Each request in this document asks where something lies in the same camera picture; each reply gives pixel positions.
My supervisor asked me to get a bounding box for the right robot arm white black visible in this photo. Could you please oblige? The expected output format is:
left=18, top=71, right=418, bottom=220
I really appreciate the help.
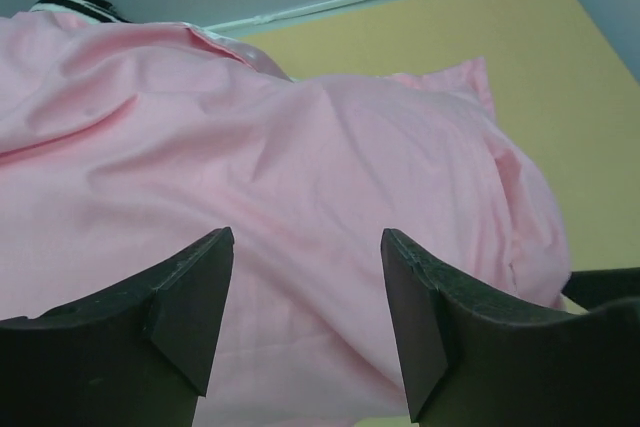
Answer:
left=562, top=267, right=640, bottom=312

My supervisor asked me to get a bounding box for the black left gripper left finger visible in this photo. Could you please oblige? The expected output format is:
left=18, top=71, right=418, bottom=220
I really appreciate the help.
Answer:
left=1, top=227, right=234, bottom=426

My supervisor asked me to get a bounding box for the pink satin pillowcase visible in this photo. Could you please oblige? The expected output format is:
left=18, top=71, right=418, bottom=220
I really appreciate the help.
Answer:
left=1, top=12, right=570, bottom=426

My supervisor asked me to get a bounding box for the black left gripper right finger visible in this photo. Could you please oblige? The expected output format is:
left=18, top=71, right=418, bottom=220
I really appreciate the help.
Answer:
left=381, top=229, right=639, bottom=426

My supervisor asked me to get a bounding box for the zebra striped pillow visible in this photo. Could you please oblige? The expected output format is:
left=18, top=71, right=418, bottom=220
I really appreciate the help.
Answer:
left=29, top=0, right=129, bottom=24

